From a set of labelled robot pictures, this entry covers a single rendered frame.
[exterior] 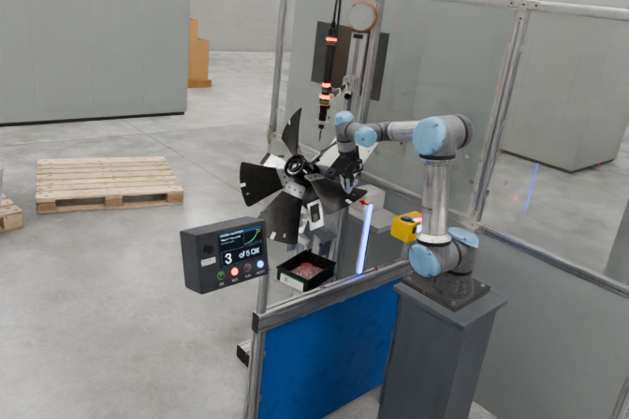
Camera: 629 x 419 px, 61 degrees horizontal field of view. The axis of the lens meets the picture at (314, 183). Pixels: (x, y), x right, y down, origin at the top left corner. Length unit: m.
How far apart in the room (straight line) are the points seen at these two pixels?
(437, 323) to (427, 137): 0.66
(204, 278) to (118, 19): 6.23
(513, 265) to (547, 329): 0.32
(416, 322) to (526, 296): 0.84
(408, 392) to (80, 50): 6.30
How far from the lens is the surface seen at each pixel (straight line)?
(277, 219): 2.40
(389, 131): 2.06
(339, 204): 2.25
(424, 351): 2.05
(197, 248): 1.66
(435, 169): 1.75
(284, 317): 2.08
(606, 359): 2.68
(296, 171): 2.43
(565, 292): 2.64
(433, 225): 1.80
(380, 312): 2.58
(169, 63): 8.05
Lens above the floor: 1.99
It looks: 20 degrees down
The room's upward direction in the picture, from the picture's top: 7 degrees clockwise
